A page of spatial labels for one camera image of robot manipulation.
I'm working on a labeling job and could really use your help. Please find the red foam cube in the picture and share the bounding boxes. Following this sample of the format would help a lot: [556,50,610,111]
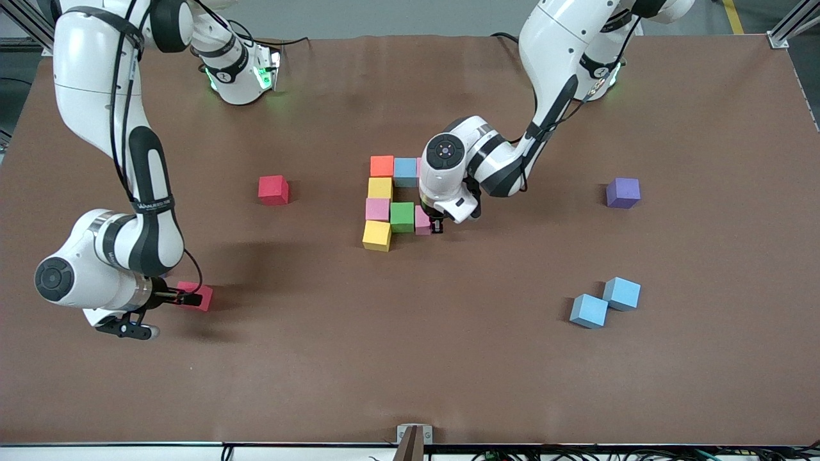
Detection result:
[258,175,290,207]
[176,282,214,312]

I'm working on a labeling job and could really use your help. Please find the green foam cube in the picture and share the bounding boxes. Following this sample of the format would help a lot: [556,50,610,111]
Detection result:
[390,202,416,233]

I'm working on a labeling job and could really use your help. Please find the blue foam cube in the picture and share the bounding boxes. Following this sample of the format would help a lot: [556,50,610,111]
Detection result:
[603,277,641,312]
[570,293,609,330]
[394,158,420,188]

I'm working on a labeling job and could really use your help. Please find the brown table mat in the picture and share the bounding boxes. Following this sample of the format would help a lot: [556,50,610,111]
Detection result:
[0,32,820,447]

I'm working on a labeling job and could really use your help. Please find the purple foam cube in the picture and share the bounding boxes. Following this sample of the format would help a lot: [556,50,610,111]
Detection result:
[605,177,641,209]

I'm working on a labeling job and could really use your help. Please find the grey base connector plate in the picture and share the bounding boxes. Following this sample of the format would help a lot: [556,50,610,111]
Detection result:
[255,46,283,90]

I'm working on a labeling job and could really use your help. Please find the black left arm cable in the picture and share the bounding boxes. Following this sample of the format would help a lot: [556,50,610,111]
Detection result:
[506,13,644,193]

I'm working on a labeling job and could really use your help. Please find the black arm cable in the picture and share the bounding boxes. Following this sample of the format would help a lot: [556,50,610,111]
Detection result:
[506,13,644,193]
[106,0,204,295]

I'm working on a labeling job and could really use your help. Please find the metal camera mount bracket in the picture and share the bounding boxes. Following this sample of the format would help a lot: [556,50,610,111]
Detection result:
[393,424,434,461]

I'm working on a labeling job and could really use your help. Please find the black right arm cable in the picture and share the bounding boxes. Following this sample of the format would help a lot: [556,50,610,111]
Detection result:
[106,0,204,295]

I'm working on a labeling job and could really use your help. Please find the aluminium frame profile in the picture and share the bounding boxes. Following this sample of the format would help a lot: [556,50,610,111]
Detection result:
[767,0,820,50]
[0,0,87,57]

